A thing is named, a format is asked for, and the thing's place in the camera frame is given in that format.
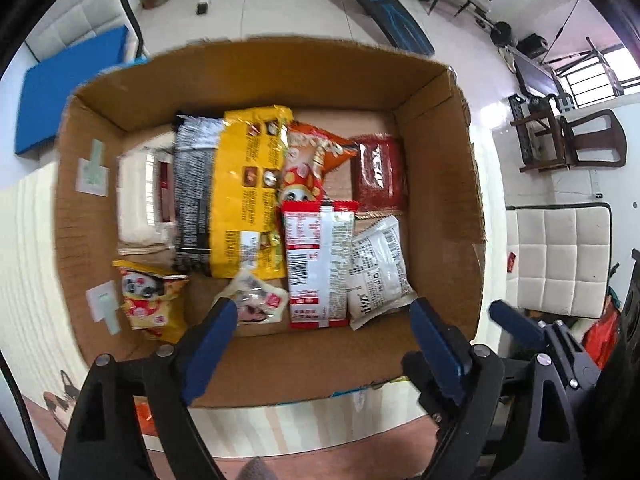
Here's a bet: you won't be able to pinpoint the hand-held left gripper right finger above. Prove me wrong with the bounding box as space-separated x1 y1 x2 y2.
402 297 585 480

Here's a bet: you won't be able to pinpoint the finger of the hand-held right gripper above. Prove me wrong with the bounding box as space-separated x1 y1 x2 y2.
489 300 602 392

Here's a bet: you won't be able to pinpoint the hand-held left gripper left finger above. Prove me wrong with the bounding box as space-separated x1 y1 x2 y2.
59 299 239 480

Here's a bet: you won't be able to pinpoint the white cartoon snack packet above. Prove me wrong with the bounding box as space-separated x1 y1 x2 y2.
212 269 291 327

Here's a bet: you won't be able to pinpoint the yellow panda snack packet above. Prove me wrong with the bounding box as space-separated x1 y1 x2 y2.
112 258 191 344

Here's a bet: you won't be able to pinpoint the grey white snack packet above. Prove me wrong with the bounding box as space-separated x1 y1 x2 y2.
347 215 419 332

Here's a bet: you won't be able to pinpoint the red and white snack packet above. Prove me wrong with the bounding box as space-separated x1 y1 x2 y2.
280 199 361 331

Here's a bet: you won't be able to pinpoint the yellow and black snack packet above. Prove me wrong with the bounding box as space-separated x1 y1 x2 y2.
171 104 294 281

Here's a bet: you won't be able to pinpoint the white box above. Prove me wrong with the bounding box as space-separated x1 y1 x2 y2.
116 146 177 247

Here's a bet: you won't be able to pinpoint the printed cardboard box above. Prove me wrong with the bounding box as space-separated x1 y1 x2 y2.
52 37 488 409

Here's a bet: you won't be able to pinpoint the dark red snack packet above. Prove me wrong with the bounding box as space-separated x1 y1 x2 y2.
349 134 409 214

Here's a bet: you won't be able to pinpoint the orange panda snack packet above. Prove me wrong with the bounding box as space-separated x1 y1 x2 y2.
279 121 359 204

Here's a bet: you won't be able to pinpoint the white tufted ottoman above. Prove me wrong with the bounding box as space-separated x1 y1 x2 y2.
504 202 615 320

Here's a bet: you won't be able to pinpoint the red bag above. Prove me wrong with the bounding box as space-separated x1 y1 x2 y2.
581 305 622 372

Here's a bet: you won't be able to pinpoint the person's dark fleece clothing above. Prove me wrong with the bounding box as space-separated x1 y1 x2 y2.
234 455 283 480

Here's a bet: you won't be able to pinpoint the dark wooden chair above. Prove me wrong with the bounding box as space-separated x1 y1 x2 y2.
509 94 629 174

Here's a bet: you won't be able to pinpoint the window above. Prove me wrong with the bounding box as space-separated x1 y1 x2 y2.
555 45 640 111

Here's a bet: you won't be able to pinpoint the white sneakers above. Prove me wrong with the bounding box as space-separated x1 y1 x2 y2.
500 45 520 77

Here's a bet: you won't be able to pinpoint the black speaker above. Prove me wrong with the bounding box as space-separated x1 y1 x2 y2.
516 33 549 59

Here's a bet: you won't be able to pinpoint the black tripod stand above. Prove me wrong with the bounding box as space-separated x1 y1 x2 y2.
582 35 628 98

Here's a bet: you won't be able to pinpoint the curl barbell with plates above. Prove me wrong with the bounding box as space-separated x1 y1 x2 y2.
417 0 516 49

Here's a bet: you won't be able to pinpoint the blue foam mat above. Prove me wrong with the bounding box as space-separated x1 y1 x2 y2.
14 25 132 157

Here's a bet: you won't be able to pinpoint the black sit-up bench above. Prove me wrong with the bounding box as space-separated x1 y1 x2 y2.
314 0 436 57

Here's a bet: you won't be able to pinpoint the white quilted chair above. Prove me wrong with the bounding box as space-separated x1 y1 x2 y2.
24 0 148 63

